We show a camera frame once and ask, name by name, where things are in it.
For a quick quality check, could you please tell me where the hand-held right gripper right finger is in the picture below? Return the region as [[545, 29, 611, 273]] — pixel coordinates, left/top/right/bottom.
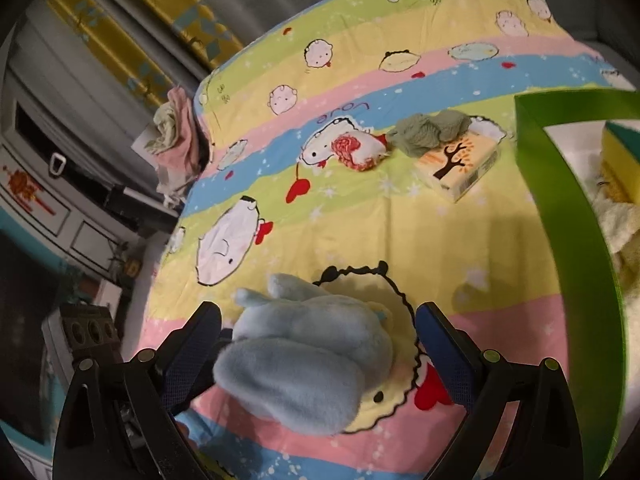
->
[[414, 301, 583, 480]]

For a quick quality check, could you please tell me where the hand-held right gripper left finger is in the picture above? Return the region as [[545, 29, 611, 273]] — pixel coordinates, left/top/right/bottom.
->
[[52, 301, 223, 480]]

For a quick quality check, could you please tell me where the light blue plush toy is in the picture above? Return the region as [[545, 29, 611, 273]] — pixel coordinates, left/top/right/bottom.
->
[[212, 272, 396, 436]]

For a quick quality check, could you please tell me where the green cardboard box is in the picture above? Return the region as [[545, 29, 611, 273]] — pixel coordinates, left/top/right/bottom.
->
[[514, 87, 640, 480]]

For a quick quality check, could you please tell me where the yellow and green sponge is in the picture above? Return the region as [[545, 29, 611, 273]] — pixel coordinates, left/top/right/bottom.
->
[[602, 120, 640, 201]]

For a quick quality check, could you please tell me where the black power strip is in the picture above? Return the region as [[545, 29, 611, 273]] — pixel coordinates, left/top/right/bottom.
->
[[60, 302, 121, 361]]

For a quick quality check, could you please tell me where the cartoon printed blanket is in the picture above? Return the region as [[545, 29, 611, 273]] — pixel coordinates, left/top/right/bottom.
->
[[140, 0, 640, 480]]

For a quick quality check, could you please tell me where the dark screen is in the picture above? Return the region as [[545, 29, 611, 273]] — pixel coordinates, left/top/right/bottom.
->
[[0, 232, 66, 446]]

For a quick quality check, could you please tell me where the white cabinet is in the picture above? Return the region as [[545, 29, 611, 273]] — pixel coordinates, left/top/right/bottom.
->
[[0, 10, 191, 281]]

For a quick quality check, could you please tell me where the tree print tissue packet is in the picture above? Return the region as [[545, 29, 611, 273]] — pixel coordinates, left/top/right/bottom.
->
[[417, 116, 507, 204]]

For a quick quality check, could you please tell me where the cream fluffy towel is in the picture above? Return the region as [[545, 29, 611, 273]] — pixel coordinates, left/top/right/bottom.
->
[[592, 180, 640, 301]]

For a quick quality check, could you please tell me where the green knitted cloth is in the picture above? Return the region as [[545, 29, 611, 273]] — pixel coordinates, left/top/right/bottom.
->
[[387, 109, 473, 158]]

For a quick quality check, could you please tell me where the red and white pouch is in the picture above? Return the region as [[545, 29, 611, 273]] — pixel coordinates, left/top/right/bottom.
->
[[332, 130, 391, 172]]

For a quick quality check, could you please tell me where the pile of pink clothes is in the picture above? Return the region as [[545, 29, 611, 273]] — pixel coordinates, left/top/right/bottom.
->
[[132, 86, 211, 196]]

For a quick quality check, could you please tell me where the red hanging ornament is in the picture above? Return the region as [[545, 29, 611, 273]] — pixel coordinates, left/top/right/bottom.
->
[[2, 165, 53, 216]]

